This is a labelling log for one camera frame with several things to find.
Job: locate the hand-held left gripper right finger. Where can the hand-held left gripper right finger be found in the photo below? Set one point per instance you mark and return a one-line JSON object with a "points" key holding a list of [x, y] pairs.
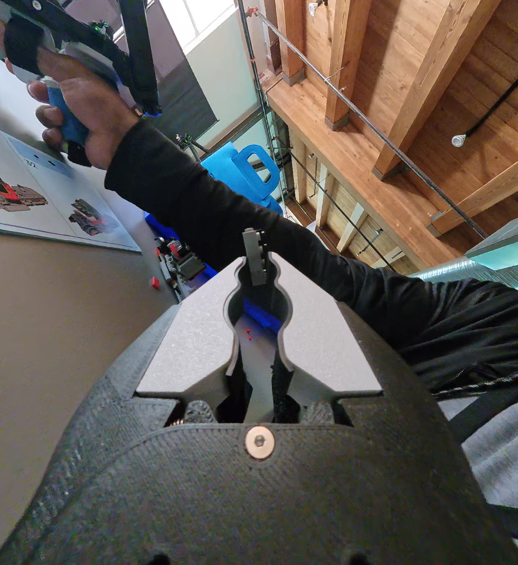
{"points": [[329, 348]]}

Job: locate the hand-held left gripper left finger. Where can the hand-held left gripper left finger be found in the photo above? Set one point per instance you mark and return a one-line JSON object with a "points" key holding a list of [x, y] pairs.
{"points": [[184, 348]]}

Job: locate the grey toy brick assembly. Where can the grey toy brick assembly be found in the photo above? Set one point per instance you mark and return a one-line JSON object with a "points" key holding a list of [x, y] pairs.
{"points": [[254, 260]]}

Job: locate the brown desk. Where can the brown desk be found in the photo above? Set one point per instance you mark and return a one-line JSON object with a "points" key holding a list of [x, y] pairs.
{"points": [[42, 331]]}

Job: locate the person's right hand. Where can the person's right hand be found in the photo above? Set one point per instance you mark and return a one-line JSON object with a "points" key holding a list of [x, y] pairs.
{"points": [[95, 110]]}

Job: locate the dark hanging panel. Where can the dark hanging panel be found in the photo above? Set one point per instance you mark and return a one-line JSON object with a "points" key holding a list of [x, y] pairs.
{"points": [[184, 88]]}

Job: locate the blue plastic bin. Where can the blue plastic bin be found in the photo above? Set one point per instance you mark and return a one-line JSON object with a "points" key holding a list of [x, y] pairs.
{"points": [[261, 317]]}

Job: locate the toy brick truck model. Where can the toy brick truck model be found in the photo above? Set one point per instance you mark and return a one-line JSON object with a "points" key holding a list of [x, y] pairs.
{"points": [[184, 265]]}

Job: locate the light blue felt bag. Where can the light blue felt bag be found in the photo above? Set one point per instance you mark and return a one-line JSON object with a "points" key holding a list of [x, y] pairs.
{"points": [[223, 167]]}

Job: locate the person's black jacket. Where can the person's black jacket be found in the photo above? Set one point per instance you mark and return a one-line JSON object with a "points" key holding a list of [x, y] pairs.
{"points": [[484, 335]]}

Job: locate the toy instruction booklet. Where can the toy instruction booklet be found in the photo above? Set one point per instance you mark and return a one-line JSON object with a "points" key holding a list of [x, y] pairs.
{"points": [[42, 185]]}

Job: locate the person's grey shirt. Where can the person's grey shirt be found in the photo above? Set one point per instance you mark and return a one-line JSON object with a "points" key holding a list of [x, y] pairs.
{"points": [[506, 463]]}

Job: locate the thin metal ceiling pipe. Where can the thin metal ceiling pipe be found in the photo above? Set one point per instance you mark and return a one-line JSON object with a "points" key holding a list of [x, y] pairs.
{"points": [[360, 112]]}

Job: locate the silver air duct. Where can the silver air duct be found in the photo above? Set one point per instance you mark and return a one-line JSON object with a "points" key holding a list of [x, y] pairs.
{"points": [[497, 269]]}

